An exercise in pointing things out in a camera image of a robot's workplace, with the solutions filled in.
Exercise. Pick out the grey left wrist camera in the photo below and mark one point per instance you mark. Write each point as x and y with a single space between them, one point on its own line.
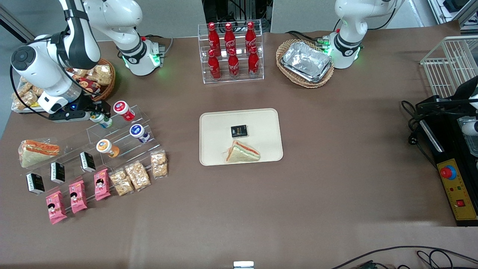
469 128

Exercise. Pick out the clear acrylic bottle rack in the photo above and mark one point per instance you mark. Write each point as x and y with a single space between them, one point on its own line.
241 74

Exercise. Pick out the clear acrylic tiered stand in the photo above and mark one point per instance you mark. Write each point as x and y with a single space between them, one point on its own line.
71 149
123 153

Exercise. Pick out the red gum bottle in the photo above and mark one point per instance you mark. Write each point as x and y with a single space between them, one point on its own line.
123 110

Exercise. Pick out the aluminium foil tray stack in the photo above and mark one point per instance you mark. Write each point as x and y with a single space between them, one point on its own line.
306 61

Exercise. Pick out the clear plastic container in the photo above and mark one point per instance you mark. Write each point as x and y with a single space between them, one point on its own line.
471 147

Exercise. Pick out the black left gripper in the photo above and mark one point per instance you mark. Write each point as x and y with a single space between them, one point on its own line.
465 89

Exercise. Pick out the black and white carton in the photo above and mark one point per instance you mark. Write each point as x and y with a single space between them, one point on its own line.
35 183
58 172
87 161

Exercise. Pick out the clear rice cracker pack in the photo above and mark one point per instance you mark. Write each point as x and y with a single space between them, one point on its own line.
102 74
23 89
121 182
38 90
137 175
27 99
159 163

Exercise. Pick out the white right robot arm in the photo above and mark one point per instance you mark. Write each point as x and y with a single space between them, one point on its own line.
48 67

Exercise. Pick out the pink snack pack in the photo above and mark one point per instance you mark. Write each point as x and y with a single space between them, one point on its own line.
101 184
77 197
56 207

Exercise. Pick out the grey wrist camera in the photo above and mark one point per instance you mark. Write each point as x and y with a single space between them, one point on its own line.
469 128
67 116

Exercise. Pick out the orange-lid yogurt cup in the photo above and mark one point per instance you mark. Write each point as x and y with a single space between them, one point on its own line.
107 148

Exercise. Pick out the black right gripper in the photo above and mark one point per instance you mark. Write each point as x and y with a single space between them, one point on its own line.
88 104

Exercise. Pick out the light wicker basket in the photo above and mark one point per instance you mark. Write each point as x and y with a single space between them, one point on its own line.
287 76

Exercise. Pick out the red cola bottle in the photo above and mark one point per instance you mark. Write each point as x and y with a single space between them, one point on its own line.
214 39
253 63
233 65
214 67
229 39
250 37

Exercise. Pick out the blue gum bottle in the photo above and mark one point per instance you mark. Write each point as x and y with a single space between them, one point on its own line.
139 133

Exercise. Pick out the brown wicker basket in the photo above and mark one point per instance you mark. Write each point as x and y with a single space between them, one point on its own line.
110 87

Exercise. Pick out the aluminium frame shelf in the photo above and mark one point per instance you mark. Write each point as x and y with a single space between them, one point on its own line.
453 11

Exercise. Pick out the red emergency stop button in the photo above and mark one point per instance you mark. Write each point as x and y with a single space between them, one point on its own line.
447 172

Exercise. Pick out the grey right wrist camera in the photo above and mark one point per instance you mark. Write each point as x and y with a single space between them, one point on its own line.
67 116

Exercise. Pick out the small black box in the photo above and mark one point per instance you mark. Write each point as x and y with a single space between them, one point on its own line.
239 131

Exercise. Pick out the red cookie box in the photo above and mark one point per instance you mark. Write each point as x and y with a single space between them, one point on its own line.
89 85

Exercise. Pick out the wrapped triangle sandwich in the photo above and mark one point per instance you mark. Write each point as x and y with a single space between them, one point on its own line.
37 152
242 154

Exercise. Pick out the white rectangular bin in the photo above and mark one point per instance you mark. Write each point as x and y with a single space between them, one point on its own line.
15 108

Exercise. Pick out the beige plastic tray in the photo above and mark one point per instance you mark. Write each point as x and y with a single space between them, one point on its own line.
261 127

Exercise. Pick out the black control box yellow panel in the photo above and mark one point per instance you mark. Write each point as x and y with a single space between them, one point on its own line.
448 149

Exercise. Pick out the small silver block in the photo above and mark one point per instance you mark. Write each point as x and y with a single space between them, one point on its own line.
243 265

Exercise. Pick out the black equipment rack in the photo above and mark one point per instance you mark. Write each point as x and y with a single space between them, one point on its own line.
239 11

